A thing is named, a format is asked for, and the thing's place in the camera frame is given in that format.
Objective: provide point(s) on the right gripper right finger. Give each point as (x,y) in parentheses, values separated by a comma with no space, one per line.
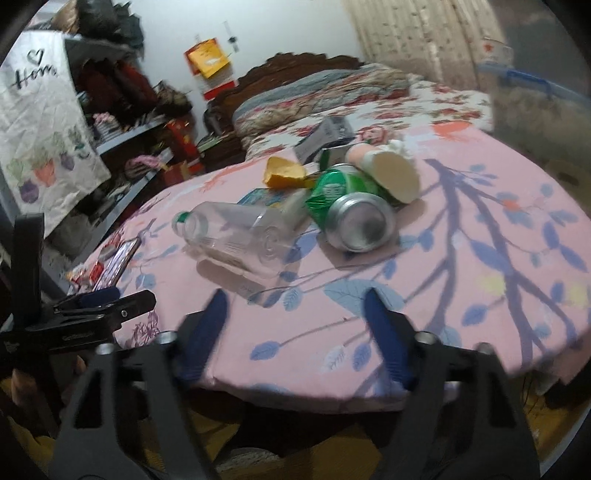
(462,419)

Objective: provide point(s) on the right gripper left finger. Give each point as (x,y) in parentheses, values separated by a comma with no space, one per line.
(126,418)

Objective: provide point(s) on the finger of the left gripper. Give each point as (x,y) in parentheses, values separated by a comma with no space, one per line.
(87,300)

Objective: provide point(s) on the clear plastic bottle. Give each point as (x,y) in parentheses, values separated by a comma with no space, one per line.
(253,238)

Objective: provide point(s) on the orange wrapper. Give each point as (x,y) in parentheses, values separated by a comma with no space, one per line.
(282,174)

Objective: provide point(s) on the green aluminium can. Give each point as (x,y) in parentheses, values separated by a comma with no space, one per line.
(351,210)

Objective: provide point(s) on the white paper cup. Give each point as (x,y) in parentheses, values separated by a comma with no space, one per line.
(391,166)

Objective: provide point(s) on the blue white carton box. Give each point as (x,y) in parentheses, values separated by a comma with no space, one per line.
(333,129)

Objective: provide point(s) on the smartphone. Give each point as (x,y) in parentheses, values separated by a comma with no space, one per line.
(116,265)

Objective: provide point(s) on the pink patterned table cloth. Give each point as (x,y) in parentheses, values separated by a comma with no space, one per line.
(494,251)

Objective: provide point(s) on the white printed hanging cloth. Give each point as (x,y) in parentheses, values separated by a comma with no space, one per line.
(47,158)

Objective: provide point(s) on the red gift bag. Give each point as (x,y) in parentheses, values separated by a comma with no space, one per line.
(179,140)

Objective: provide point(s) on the grey metal shelf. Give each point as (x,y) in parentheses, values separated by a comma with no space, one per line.
(103,210)

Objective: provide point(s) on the dark wooden headboard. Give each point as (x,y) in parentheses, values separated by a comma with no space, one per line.
(279,70)

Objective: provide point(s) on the floral bed sheet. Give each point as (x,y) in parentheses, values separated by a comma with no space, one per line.
(379,121)

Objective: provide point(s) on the folded patterned quilt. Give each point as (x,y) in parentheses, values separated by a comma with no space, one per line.
(317,93)

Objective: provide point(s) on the beige patterned curtain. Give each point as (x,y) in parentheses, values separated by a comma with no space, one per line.
(438,39)

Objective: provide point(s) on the red yellow wall calendar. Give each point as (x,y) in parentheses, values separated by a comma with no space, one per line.
(212,68)

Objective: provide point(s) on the clear bin blue handle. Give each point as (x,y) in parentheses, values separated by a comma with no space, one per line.
(541,119)

